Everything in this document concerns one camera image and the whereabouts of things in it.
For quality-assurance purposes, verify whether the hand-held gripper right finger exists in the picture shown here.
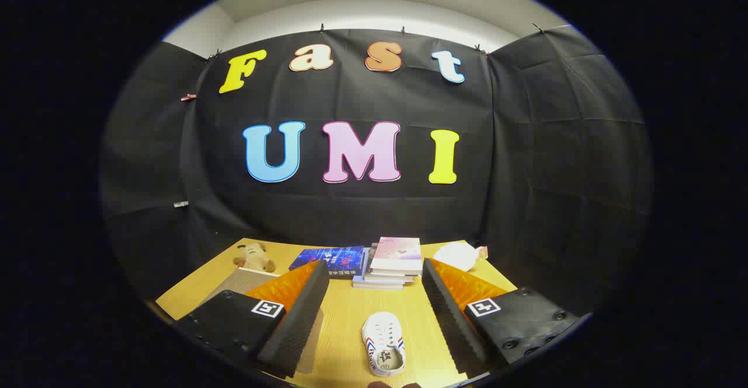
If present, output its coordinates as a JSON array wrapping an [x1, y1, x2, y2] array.
[[421, 257, 580, 378]]

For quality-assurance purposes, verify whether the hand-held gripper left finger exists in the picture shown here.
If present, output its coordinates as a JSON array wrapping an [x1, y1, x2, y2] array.
[[174, 258, 331, 379]]

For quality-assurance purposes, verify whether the brown fabric storage box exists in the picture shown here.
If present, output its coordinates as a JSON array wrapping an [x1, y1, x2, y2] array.
[[202, 266, 324, 375]]

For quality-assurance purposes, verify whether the white striped canvas shoe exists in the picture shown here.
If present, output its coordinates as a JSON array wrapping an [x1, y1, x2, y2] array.
[[361, 311, 406, 376]]

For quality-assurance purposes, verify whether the white plush toy with tag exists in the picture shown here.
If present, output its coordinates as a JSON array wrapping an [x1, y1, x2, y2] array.
[[432, 242, 489, 272]]

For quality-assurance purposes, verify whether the dark blue cover book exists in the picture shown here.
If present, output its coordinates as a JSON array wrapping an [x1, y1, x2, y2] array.
[[289, 245, 365, 279]]

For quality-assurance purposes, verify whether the tan plush dog toy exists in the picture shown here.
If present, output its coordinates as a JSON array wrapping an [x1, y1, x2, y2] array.
[[233, 242, 276, 273]]

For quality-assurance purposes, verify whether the pale blue cover book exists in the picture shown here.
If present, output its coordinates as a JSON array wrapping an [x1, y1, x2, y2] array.
[[352, 248, 408, 290]]

